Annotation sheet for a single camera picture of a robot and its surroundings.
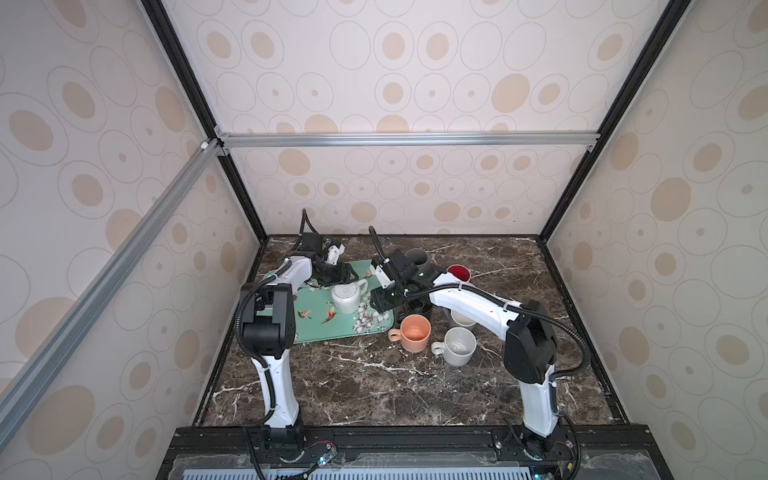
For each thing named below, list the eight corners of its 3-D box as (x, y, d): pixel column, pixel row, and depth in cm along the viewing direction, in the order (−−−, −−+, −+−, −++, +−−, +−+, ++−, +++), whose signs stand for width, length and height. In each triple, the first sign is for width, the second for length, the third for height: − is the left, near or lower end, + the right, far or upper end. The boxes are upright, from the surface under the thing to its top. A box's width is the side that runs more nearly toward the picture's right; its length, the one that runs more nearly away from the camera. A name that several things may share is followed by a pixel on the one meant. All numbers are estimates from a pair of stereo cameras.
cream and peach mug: (388, 352, 91) (388, 340, 84) (388, 327, 96) (388, 314, 90) (429, 352, 91) (432, 341, 84) (427, 327, 96) (430, 314, 90)
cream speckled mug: (431, 367, 88) (435, 355, 81) (429, 340, 94) (432, 326, 87) (472, 367, 88) (479, 355, 81) (467, 340, 94) (473, 326, 87)
